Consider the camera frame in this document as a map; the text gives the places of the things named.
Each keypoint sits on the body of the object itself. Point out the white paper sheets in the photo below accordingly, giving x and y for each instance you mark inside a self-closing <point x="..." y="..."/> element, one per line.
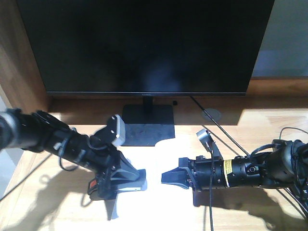
<point x="158" y="206"/>

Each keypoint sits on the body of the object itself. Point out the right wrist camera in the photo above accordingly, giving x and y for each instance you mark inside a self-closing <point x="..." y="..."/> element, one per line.
<point x="204" y="136"/>

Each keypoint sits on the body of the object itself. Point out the grey desk cable grommet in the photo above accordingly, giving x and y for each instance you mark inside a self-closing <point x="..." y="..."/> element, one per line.
<point x="214" y="113"/>

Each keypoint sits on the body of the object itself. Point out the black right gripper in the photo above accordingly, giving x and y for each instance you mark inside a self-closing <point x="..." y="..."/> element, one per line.
<point x="200" y="175"/>

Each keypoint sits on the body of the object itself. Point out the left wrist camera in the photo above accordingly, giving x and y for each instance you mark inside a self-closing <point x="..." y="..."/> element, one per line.
<point x="114" y="132"/>

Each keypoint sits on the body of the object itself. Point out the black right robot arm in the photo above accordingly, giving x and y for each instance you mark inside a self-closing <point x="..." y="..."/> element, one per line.
<point x="280" y="164"/>

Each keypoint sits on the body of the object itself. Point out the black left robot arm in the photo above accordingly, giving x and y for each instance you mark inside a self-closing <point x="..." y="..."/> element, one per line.
<point x="41" y="131"/>

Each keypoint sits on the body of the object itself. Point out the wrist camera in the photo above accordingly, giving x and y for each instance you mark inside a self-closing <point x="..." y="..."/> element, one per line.
<point x="114" y="132"/>
<point x="204" y="136"/>

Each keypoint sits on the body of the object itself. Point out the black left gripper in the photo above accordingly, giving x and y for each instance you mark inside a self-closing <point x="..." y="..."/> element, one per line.
<point x="109" y="164"/>

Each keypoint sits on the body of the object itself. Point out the black stapler orange button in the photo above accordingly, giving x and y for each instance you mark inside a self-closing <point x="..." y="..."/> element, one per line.
<point x="101" y="191"/>

